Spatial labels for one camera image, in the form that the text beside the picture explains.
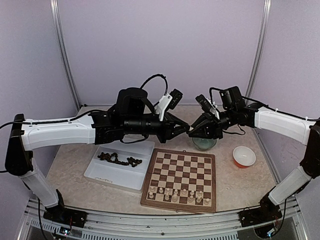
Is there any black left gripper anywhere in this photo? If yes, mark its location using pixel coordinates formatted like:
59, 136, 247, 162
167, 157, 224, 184
123, 112, 191, 144

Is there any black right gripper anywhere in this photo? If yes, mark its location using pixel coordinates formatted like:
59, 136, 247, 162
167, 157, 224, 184
187, 107, 236, 140

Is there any wooden chess board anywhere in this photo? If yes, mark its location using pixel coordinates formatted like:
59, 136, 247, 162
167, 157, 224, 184
140, 148, 217, 214

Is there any white plastic divided tray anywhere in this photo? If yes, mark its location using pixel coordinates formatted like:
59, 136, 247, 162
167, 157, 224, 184
84, 137, 155, 193

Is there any white knight piece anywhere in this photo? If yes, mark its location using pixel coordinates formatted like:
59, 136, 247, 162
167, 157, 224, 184
196, 196, 202, 203

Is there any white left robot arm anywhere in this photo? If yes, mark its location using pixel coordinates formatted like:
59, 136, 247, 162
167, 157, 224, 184
5, 87, 190, 228

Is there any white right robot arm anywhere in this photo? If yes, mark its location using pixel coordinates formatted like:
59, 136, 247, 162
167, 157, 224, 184
188, 86, 320, 227

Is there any pile of dark chess pieces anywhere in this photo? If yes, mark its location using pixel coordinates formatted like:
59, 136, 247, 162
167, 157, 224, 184
97, 151, 143, 169

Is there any green ceramic bowl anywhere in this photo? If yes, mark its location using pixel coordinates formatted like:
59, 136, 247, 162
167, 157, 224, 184
192, 137, 217, 152

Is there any orange white bowl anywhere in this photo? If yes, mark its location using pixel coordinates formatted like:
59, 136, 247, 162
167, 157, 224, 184
232, 146, 257, 168

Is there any white queen piece lying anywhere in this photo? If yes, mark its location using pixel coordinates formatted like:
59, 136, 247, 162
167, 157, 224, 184
94, 177, 113, 184

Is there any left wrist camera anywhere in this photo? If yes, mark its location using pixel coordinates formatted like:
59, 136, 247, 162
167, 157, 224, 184
154, 89, 183, 122

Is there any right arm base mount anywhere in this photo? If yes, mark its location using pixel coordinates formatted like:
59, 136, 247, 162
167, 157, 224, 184
238, 206, 283, 227

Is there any right aluminium frame post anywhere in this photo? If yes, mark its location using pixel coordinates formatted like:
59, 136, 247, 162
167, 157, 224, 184
244, 0, 272, 102

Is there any aluminium frame post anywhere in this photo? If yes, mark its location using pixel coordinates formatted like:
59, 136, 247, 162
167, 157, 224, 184
50, 0, 81, 110
244, 0, 272, 102

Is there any front aluminium rail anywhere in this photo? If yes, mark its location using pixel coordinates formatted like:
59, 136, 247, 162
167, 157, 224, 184
15, 198, 309, 240

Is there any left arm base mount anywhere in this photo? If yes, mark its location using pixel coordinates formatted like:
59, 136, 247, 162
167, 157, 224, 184
43, 205, 88, 228

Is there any left aluminium frame post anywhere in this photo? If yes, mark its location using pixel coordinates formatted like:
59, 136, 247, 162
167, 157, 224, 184
50, 0, 81, 110

